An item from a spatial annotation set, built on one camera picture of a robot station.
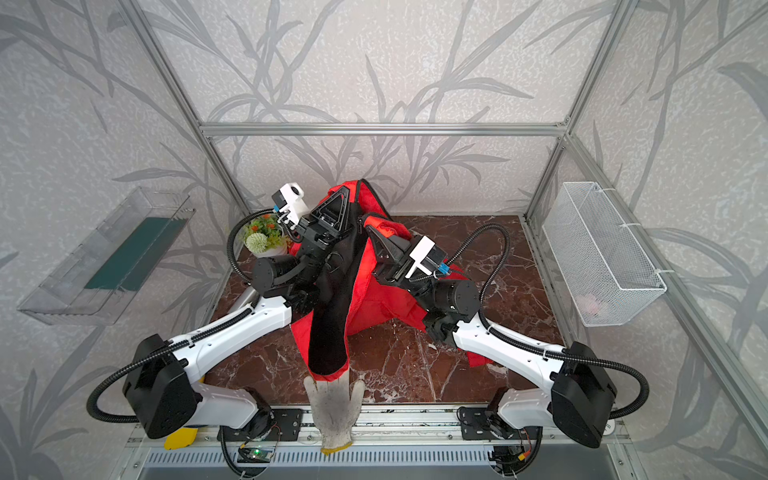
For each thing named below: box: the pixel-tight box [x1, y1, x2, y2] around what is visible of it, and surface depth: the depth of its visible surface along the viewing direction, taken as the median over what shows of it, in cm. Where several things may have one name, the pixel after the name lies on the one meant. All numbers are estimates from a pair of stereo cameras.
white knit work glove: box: [303, 374, 365, 455], surface depth 78 cm
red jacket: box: [290, 179, 469, 381], surface depth 57 cm
